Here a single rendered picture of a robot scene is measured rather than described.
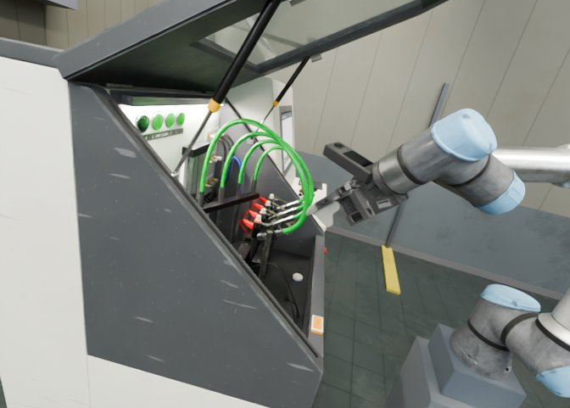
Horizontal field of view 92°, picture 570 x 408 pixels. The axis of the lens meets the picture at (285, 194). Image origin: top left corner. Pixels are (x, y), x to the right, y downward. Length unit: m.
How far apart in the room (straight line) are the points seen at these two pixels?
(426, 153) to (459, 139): 0.05
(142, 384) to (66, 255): 0.39
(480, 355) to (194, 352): 0.76
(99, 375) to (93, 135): 0.64
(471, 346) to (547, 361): 0.19
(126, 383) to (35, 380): 0.29
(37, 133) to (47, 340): 0.54
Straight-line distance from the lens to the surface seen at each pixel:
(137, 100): 0.68
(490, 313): 0.97
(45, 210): 0.77
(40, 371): 1.12
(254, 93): 1.20
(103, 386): 1.02
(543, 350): 0.90
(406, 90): 3.29
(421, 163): 0.46
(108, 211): 0.66
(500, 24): 3.53
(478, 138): 0.44
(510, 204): 0.55
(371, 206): 0.55
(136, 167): 0.59
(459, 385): 1.05
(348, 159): 0.54
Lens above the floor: 1.51
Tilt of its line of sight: 20 degrees down
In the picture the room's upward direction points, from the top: 12 degrees clockwise
